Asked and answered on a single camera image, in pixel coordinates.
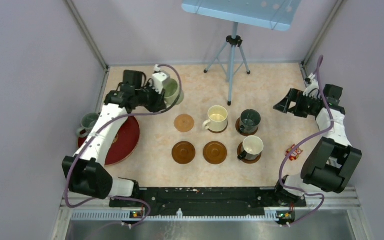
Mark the grey green mug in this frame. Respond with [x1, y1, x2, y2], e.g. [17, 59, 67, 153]
[76, 112, 100, 138]

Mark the light wooden coaster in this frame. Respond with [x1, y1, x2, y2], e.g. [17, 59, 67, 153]
[174, 114, 195, 133]

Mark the blue music stand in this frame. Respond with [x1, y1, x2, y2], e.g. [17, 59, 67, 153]
[182, 0, 303, 107]

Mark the dark grey cup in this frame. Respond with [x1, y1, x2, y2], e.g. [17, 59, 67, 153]
[240, 109, 261, 133]

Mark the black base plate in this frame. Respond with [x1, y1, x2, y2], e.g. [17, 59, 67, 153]
[109, 187, 307, 217]

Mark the white cup dark inside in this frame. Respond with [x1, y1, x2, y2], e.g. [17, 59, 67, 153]
[239, 135, 265, 160]

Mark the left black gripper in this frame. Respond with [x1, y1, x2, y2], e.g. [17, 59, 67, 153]
[135, 81, 167, 114]

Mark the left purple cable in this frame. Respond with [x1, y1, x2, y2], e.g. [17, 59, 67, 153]
[63, 64, 184, 229]

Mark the light green mug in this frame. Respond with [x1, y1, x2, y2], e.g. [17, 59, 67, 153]
[164, 78, 184, 107]

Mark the red round tray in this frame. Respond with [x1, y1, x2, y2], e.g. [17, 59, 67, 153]
[77, 116, 140, 166]

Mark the aluminium frame rail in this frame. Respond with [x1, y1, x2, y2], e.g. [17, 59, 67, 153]
[51, 187, 374, 240]

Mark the cream mug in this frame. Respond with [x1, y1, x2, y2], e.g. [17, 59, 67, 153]
[202, 105, 229, 132]

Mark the red owl figurine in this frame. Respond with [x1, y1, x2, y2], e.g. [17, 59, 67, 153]
[285, 144, 303, 161]

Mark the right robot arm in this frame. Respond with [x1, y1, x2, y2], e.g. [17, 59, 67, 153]
[273, 84, 362, 206]

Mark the dark wooden coaster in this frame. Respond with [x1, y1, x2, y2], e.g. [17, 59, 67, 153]
[203, 141, 228, 165]
[235, 118, 259, 137]
[171, 141, 196, 165]
[236, 143, 262, 164]
[208, 125, 228, 134]

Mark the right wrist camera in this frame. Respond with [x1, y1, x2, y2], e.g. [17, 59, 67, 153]
[303, 73, 320, 99]

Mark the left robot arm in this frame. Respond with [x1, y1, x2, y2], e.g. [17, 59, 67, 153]
[62, 70, 170, 207]

